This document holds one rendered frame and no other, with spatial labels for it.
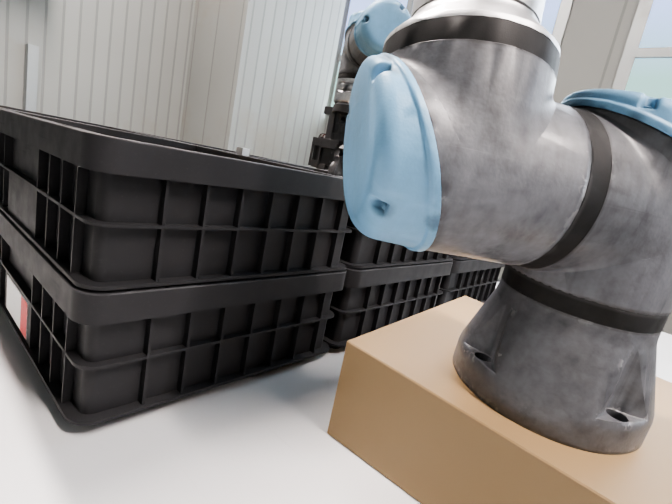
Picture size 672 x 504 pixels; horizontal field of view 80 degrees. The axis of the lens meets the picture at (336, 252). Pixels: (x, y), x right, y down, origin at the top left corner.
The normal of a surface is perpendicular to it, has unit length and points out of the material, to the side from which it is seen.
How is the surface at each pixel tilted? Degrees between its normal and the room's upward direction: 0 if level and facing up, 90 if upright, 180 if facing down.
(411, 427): 90
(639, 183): 78
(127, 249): 90
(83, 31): 90
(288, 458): 0
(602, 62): 90
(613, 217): 100
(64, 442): 0
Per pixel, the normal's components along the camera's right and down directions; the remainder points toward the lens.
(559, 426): -0.36, 0.18
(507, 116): 0.26, 0.08
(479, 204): 0.08, 0.48
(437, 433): -0.63, 0.03
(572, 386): -0.27, -0.11
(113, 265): 0.73, 0.28
